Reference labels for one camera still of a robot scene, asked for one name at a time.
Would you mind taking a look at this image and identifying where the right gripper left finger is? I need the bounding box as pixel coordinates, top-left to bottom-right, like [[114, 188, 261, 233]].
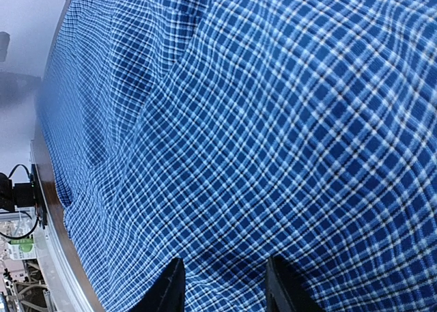
[[130, 257, 186, 312]]

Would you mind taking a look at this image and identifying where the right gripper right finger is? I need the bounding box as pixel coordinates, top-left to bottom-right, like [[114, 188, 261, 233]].
[[265, 256, 324, 312]]

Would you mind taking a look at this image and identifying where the blue checkered shirt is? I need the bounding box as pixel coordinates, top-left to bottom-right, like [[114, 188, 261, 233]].
[[38, 0, 436, 311]]

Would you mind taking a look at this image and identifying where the green white carton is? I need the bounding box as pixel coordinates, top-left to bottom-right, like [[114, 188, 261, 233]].
[[7, 238, 37, 261]]

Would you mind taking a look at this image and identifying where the front aluminium rail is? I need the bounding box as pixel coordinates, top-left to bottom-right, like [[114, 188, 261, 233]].
[[31, 139, 104, 311]]

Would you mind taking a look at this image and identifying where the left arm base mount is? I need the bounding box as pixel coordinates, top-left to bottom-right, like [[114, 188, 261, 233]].
[[1, 164, 48, 229]]

